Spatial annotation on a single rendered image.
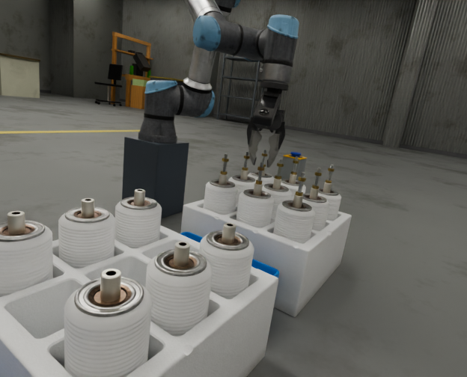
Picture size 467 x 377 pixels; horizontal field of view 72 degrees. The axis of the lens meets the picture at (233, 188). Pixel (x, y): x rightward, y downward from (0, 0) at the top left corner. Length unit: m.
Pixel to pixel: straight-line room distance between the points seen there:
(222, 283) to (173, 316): 0.12
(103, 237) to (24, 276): 0.13
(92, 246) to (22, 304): 0.13
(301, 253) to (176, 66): 9.51
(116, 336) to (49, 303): 0.23
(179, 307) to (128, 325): 0.10
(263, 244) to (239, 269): 0.28
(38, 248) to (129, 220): 0.19
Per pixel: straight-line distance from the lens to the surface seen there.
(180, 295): 0.47
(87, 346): 0.41
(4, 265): 0.58
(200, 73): 1.30
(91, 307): 0.41
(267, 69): 0.85
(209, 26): 0.86
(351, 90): 7.82
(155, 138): 1.27
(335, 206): 1.04
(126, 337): 0.41
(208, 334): 0.48
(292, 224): 0.81
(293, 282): 0.82
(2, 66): 8.21
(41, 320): 0.62
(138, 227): 0.69
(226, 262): 0.54
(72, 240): 0.63
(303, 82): 8.13
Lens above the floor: 0.49
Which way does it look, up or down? 15 degrees down
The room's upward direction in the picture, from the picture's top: 8 degrees clockwise
